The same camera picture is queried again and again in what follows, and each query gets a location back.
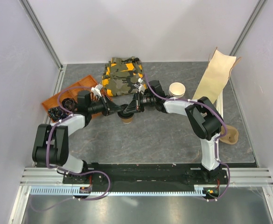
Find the grey slotted cable duct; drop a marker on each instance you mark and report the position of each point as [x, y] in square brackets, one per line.
[81, 191]

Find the black plastic cup lid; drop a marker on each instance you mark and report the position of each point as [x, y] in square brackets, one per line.
[125, 115]

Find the single brown paper cup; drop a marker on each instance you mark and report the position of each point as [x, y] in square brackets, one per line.
[127, 120]

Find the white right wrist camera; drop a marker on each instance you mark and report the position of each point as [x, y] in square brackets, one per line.
[140, 85]

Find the cardboard cup carrier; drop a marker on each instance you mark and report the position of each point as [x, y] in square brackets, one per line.
[231, 137]

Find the stack of paper cups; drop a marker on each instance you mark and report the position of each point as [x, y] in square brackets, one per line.
[177, 90]

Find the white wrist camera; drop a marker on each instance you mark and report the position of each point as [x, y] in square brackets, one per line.
[97, 91]
[140, 85]

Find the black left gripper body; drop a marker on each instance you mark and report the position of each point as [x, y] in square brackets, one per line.
[105, 105]

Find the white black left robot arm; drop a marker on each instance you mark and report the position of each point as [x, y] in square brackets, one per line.
[51, 146]

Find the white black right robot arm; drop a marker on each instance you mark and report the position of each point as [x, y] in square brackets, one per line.
[203, 117]

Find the camouflage folded cloth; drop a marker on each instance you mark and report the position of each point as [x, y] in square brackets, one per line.
[120, 75]

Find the brown paper bag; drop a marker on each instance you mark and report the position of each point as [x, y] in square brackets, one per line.
[216, 76]

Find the white paper straws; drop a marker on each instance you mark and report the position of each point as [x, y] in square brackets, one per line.
[219, 104]

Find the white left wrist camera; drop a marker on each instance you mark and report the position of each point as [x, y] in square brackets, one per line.
[97, 91]

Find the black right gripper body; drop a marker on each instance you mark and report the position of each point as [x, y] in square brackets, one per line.
[143, 101]

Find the dark patterned rolled sock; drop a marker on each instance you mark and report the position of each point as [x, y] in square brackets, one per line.
[56, 113]

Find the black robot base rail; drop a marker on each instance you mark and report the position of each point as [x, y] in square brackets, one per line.
[181, 176]

